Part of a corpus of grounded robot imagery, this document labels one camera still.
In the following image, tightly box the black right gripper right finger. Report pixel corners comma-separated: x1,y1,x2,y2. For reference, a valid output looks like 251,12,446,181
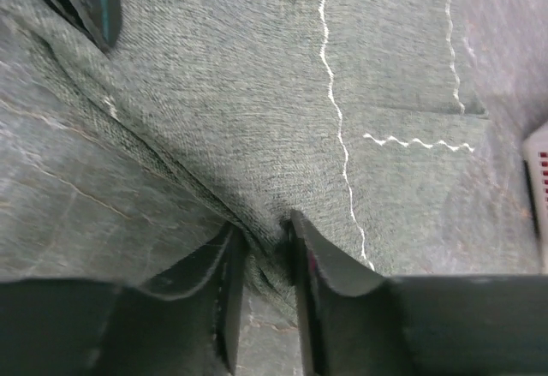
289,211,547,375

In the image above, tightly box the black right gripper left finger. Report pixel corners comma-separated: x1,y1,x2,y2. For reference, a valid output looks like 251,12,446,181
1,224,247,375

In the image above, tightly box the grey-green cloth napkin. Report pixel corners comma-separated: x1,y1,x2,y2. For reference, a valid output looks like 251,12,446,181
1,0,486,315

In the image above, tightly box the white plastic basket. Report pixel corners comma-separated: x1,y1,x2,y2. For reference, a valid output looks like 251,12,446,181
521,121,548,240

